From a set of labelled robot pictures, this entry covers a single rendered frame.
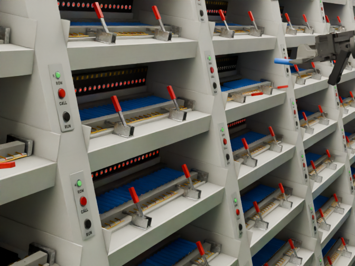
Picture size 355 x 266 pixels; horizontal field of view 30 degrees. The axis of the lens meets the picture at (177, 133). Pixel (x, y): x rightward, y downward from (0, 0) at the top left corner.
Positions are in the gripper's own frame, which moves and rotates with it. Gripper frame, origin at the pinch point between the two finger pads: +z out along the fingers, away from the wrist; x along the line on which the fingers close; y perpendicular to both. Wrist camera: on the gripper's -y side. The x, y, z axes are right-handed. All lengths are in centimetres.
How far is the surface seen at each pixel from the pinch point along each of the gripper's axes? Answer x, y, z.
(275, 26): -27.1, 13.9, 12.9
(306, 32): -80, 11, 16
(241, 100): 16.2, -8.5, 13.3
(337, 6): -167, 25, 20
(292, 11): -97, 23, 26
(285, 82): -27.1, -6.6, 12.3
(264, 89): -10.4, -7.5, 14.5
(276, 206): -7, -48, 15
